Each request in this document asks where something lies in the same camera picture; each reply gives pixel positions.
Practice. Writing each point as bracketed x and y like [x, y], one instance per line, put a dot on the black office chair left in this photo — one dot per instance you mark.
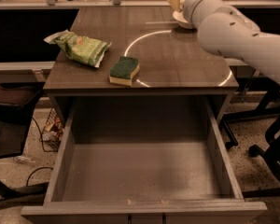
[17, 105]

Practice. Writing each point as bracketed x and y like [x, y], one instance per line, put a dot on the grey wooden cabinet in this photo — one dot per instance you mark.
[171, 60]

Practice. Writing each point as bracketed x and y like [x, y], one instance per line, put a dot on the open grey top drawer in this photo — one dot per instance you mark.
[143, 160]

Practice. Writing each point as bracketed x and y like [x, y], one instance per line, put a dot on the green yellow sponge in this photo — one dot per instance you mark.
[124, 70]

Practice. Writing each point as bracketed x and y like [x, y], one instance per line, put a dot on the black office chair right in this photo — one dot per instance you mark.
[269, 105]

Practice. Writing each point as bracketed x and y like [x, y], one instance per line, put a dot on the green chip bag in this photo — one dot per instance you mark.
[79, 48]

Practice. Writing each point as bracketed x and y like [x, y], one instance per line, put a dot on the black office chair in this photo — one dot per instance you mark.
[269, 105]
[17, 105]

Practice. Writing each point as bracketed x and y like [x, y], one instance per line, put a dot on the white bowl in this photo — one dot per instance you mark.
[178, 16]

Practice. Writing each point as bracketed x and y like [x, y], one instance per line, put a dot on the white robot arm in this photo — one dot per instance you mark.
[223, 30]

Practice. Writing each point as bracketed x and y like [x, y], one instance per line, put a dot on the wire basket with items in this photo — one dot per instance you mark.
[52, 133]

